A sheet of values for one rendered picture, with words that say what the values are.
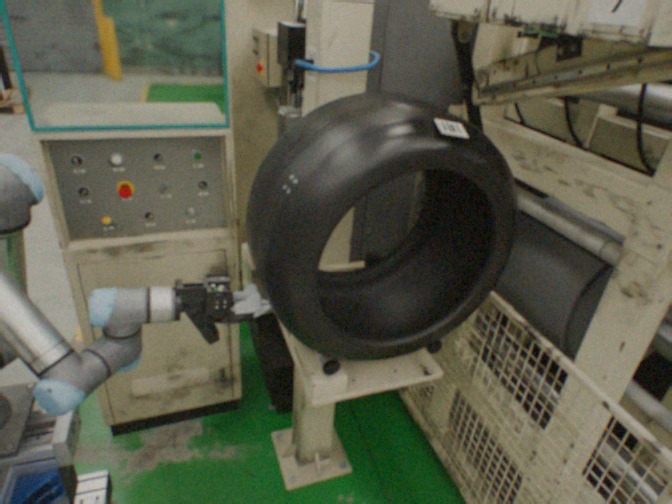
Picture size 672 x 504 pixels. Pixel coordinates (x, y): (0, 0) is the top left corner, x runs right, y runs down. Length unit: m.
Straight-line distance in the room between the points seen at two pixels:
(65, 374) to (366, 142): 0.68
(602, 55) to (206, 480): 1.84
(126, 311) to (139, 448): 1.27
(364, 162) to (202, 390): 1.48
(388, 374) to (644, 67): 0.86
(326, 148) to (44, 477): 1.07
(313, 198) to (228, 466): 1.44
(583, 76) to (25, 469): 1.53
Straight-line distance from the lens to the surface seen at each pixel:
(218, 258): 1.71
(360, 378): 1.24
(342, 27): 1.20
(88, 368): 1.00
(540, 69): 1.14
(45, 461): 1.44
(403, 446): 2.16
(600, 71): 1.02
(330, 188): 0.82
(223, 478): 2.04
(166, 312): 0.98
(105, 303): 0.98
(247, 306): 1.02
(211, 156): 1.61
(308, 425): 1.85
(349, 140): 0.84
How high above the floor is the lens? 1.67
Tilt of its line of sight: 29 degrees down
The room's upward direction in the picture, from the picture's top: 5 degrees clockwise
